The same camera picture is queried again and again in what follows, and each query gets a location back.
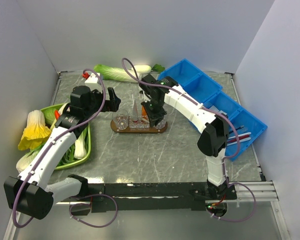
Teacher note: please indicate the bok choy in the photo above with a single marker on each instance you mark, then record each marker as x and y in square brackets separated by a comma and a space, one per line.
[80, 145]

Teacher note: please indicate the orange carrot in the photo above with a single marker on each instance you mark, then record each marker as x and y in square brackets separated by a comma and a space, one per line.
[56, 114]

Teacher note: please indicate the large white toothpaste tube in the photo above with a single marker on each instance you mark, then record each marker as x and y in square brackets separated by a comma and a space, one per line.
[213, 108]

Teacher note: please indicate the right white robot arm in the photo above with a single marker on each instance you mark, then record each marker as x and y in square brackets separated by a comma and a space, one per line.
[214, 129]

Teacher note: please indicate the yellow white cabbage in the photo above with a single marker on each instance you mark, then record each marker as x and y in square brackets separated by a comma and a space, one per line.
[35, 133]

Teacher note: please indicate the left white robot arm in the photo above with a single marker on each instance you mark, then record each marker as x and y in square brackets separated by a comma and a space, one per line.
[30, 193]

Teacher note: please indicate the green napa cabbage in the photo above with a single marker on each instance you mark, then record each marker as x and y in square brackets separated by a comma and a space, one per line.
[113, 73]

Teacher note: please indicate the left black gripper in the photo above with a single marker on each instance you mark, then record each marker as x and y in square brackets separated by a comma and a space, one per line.
[112, 104]

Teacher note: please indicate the clear acrylic toothbrush holder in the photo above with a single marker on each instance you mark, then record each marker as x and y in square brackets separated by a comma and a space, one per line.
[139, 127]

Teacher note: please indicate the pale green cabbage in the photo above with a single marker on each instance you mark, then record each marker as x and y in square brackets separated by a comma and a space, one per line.
[27, 159]

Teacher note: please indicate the orange toothpaste tube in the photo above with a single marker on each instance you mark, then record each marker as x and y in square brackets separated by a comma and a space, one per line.
[143, 111]

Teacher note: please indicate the brown oval wooden tray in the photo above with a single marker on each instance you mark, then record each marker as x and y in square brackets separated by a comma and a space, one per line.
[152, 130]

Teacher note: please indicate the white toothbrush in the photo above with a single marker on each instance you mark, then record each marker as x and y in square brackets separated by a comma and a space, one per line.
[240, 136]

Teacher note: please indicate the red toothbrush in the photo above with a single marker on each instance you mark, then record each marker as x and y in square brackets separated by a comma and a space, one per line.
[241, 140]

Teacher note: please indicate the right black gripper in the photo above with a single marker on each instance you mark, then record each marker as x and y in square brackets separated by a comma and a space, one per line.
[154, 118]

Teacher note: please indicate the clear plastic cup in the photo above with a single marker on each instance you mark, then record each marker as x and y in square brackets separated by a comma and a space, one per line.
[121, 119]
[161, 124]

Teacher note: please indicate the black base frame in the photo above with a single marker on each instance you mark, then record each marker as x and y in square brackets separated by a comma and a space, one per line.
[154, 196]

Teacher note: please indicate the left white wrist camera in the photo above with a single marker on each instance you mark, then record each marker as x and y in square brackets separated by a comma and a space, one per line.
[90, 79]

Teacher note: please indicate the white radish with leaves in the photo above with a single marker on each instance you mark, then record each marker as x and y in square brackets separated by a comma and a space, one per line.
[146, 69]

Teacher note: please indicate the white corn cob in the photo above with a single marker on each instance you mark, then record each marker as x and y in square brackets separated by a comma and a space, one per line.
[60, 112]

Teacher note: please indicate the blue compartment bin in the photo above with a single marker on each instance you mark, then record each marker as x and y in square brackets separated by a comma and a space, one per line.
[208, 92]

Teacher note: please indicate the green plastic basket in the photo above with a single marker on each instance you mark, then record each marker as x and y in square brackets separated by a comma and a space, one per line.
[68, 160]

